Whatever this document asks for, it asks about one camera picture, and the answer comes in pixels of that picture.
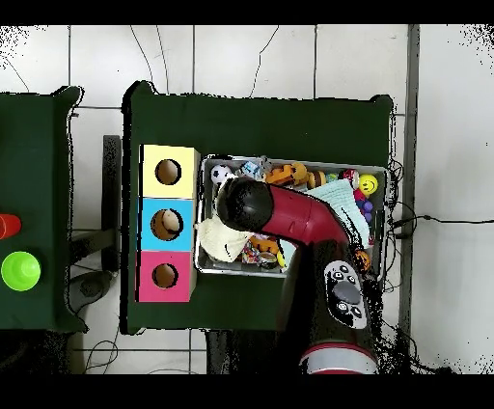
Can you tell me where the orange plastic toy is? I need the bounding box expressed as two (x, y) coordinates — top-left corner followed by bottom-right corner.
(264, 163), (296, 186)

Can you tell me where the cream yellow cloth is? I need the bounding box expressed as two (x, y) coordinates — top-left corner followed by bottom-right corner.
(196, 215), (252, 263)

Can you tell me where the black cable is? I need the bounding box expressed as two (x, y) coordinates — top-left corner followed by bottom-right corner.
(389, 211), (494, 232)

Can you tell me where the clear mesh bin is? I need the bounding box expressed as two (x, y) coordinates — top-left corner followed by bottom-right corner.
(195, 155), (390, 281)

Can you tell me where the red cup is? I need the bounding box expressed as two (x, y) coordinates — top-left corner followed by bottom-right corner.
(0, 213), (23, 241)

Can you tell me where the mint green cloth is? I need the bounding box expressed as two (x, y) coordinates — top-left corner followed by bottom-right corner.
(277, 178), (371, 270)

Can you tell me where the yellow smiley ball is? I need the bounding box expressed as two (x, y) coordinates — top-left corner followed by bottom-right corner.
(358, 173), (380, 197)

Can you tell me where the small soccer ball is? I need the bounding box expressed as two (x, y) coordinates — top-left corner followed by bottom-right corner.
(209, 163), (233, 186)

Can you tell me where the small orange basketball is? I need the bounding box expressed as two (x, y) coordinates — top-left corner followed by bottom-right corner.
(353, 248), (373, 273)

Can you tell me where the wooden box with three holes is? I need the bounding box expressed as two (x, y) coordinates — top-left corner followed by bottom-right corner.
(137, 143), (202, 304)

